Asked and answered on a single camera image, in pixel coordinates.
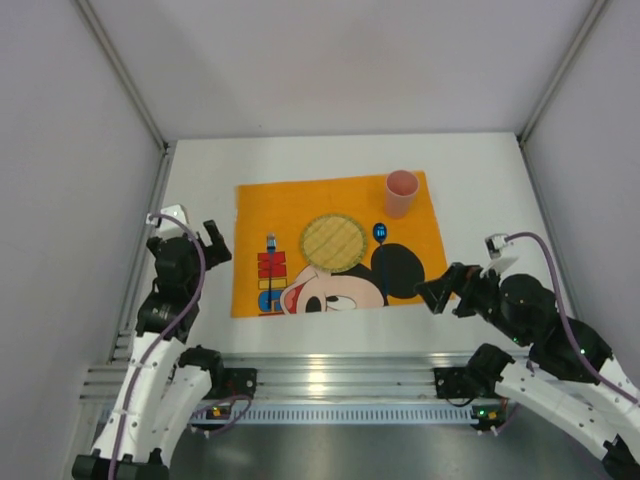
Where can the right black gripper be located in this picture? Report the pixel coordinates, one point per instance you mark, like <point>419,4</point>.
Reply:
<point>461,288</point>

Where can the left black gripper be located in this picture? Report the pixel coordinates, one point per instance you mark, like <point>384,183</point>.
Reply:
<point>208,248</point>

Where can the orange Mickey Mouse placemat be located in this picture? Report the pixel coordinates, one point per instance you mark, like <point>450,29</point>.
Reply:
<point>414,249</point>

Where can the pink plastic cup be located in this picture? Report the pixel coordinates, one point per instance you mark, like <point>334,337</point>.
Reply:
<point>401,187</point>

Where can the yellow round plate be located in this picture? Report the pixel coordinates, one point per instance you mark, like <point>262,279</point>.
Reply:
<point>333,243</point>

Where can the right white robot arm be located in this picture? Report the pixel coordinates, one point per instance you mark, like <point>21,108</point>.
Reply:
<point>570,377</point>

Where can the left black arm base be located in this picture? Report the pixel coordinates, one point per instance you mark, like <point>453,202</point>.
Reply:
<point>238,381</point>

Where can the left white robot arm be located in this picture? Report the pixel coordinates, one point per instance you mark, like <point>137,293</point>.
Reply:
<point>165,379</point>

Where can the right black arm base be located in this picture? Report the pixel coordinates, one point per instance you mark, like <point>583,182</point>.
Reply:
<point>451,384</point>

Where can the perforated grey cable duct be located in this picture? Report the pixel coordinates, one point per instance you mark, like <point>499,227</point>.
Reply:
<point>345,414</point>

